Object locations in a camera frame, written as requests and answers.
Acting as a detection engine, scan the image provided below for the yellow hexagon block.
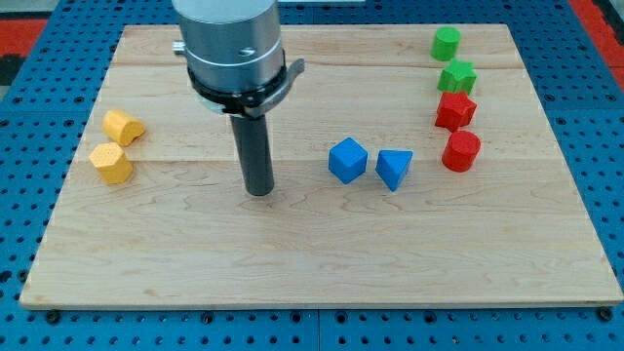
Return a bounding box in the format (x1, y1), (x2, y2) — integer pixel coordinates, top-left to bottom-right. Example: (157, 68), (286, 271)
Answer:
(89, 142), (134, 184)

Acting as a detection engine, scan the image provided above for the red star block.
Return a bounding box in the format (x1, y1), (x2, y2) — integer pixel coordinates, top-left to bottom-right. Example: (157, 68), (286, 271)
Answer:
(434, 92), (478, 133)

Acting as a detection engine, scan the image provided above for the green star block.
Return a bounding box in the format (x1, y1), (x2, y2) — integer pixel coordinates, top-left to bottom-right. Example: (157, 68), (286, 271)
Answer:
(437, 58), (478, 95)

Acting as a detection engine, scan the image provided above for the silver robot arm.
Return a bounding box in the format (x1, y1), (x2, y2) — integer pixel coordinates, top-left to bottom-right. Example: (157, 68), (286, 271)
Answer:
(172, 0), (305, 196)

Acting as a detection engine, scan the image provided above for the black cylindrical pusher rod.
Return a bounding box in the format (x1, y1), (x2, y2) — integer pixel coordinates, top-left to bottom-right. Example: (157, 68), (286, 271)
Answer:
(230, 115), (274, 196)

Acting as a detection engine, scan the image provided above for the blue triangle block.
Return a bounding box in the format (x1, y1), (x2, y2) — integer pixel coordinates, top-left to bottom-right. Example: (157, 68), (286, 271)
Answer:
(375, 149), (413, 191)

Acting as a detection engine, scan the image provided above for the red cylinder block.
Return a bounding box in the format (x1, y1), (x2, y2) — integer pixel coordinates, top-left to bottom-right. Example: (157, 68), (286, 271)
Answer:
(442, 131), (482, 173)

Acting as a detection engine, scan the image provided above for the blue cube block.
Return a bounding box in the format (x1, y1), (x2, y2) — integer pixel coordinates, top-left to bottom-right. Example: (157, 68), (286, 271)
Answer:
(328, 137), (369, 184)

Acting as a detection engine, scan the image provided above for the yellow half-round block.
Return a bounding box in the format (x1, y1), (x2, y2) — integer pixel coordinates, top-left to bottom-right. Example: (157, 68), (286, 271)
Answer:
(101, 109), (145, 146)

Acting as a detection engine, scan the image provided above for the green cylinder block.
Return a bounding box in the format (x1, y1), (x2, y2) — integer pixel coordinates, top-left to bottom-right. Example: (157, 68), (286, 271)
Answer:
(430, 26), (461, 61)

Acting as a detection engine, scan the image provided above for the wooden board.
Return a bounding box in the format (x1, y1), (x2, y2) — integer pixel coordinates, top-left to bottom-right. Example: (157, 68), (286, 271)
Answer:
(20, 24), (623, 310)

